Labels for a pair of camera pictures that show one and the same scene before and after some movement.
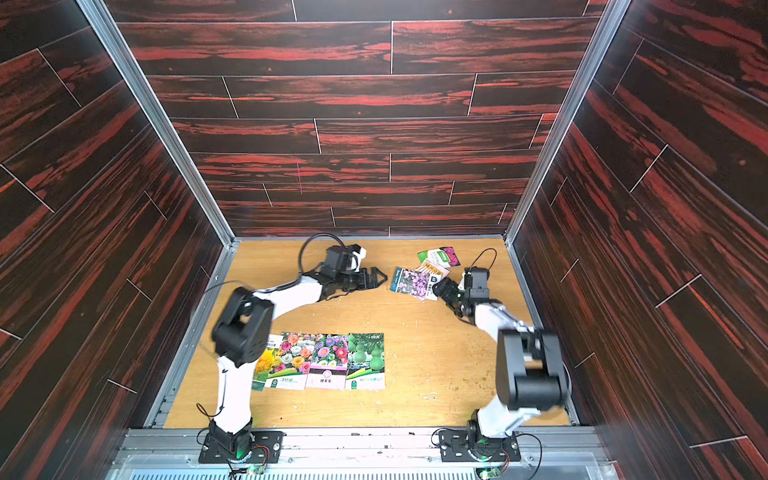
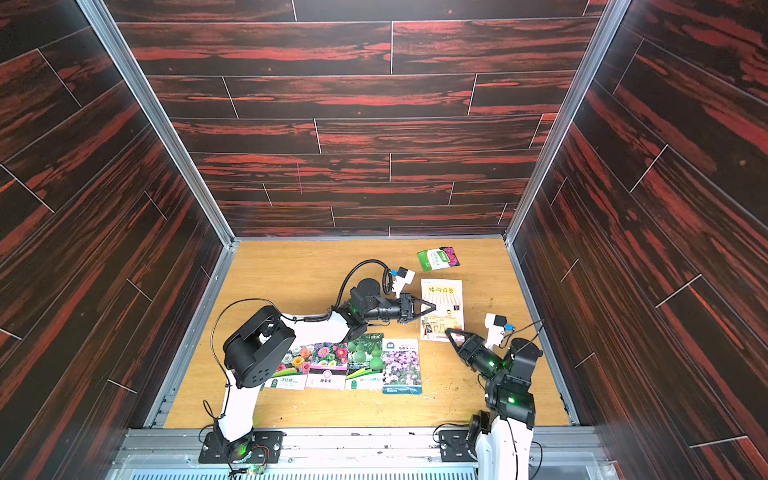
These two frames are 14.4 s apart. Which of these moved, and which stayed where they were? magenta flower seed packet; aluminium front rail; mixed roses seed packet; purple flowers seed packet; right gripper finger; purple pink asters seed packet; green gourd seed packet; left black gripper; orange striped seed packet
Moved: right gripper finger; orange striped seed packet; left black gripper; purple flowers seed packet
Stayed: green gourd seed packet; magenta flower seed packet; mixed roses seed packet; purple pink asters seed packet; aluminium front rail
